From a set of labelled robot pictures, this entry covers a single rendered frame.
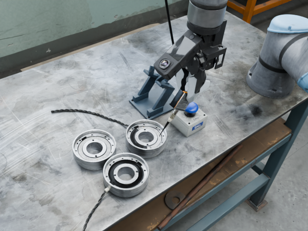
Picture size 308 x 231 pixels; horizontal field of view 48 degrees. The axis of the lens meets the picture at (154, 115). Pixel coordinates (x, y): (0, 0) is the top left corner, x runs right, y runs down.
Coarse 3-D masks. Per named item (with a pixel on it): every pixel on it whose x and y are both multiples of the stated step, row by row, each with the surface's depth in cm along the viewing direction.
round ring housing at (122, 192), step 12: (120, 156) 83; (132, 156) 83; (108, 168) 81; (120, 168) 81; (132, 168) 81; (144, 168) 82; (108, 180) 78; (120, 180) 79; (132, 180) 79; (144, 180) 78; (120, 192) 76; (132, 192) 77
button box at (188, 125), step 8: (184, 112) 94; (200, 112) 95; (176, 120) 94; (184, 120) 92; (192, 120) 92; (200, 120) 93; (176, 128) 96; (184, 128) 93; (192, 128) 92; (200, 128) 96
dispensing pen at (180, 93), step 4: (180, 92) 84; (176, 96) 84; (180, 96) 84; (172, 100) 85; (176, 100) 84; (172, 104) 85; (172, 112) 86; (176, 112) 86; (172, 116) 87; (168, 120) 87; (164, 128) 88
